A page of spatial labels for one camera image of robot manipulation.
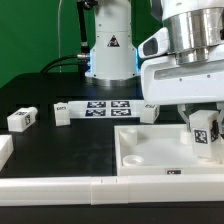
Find white left fence block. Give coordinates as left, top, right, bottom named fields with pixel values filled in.
left=0, top=135, right=14, bottom=171

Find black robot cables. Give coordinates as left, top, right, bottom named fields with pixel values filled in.
left=39, top=0, right=100, bottom=74

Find white front fence rail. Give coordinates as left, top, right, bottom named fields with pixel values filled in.
left=0, top=174, right=224, bottom=206

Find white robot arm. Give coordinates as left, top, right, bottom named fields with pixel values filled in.
left=77, top=0, right=224, bottom=137

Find white tag base sheet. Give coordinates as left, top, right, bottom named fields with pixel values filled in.
left=68, top=99, right=144, bottom=119

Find white square tabletop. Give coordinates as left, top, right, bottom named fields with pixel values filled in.
left=114, top=124, right=224, bottom=176

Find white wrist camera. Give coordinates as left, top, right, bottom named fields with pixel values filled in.
left=138, top=27, right=170, bottom=59

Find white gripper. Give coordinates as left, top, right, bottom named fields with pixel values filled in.
left=141, top=56, right=224, bottom=139

